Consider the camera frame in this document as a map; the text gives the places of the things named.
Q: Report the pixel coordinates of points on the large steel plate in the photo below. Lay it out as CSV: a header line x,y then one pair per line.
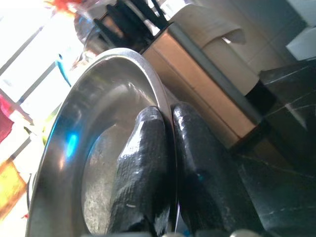
x,y
74,123

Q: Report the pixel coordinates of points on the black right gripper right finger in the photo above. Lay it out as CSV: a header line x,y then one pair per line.
x,y
197,160

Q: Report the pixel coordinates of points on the wooden knife block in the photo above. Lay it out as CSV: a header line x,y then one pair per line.
x,y
192,81

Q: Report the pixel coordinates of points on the thin blue plastic piece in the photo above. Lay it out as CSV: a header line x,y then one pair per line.
x,y
64,74

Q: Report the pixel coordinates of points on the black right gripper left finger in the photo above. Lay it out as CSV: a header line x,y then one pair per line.
x,y
143,172

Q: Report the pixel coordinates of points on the red orange packet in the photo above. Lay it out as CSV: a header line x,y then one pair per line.
x,y
64,3

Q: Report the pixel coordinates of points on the white paper towel roll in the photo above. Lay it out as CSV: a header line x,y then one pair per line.
x,y
222,56

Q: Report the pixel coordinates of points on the red cloth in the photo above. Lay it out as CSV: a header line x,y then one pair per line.
x,y
5,121

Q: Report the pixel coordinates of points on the orange cloth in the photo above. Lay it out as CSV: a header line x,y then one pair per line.
x,y
10,190

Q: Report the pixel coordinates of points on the white box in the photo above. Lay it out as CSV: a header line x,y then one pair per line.
x,y
303,44

